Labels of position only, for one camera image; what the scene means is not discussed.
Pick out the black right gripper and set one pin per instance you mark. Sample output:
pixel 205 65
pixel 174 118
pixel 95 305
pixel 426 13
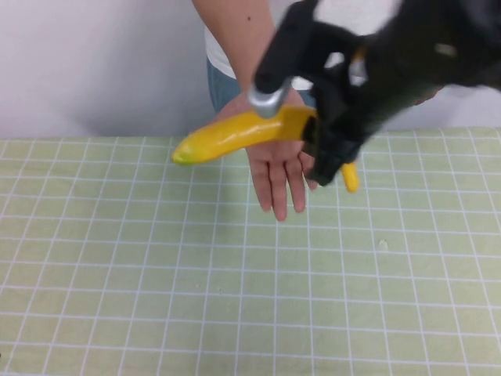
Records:
pixel 344 98

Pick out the yellow plastic banana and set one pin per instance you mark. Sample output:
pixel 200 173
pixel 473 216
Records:
pixel 227 141

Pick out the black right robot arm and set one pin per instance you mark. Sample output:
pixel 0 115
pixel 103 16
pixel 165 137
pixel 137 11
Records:
pixel 438 39

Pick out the person's right forearm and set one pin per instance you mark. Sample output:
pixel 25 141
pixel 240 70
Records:
pixel 238 43

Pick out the person's right hand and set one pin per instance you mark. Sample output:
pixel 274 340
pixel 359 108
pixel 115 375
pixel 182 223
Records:
pixel 276 172

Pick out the person's left hand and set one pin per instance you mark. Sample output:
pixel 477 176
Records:
pixel 424 98

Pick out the blue jeans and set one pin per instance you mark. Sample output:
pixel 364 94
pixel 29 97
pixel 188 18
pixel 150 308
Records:
pixel 223 92

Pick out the white t-shirt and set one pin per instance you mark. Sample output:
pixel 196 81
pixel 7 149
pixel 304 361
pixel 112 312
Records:
pixel 219 55

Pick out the green white-grid tablecloth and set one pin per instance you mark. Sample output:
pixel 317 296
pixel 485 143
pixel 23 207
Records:
pixel 156 254

